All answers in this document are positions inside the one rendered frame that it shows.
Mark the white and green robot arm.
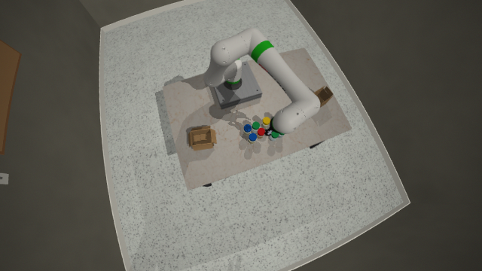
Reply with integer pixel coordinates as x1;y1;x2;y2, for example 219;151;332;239
203;28;320;134

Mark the bottle with yellow cap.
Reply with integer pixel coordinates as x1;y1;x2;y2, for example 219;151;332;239
261;117;270;129

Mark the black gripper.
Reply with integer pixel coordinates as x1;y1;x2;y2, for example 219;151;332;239
264;127;273;136

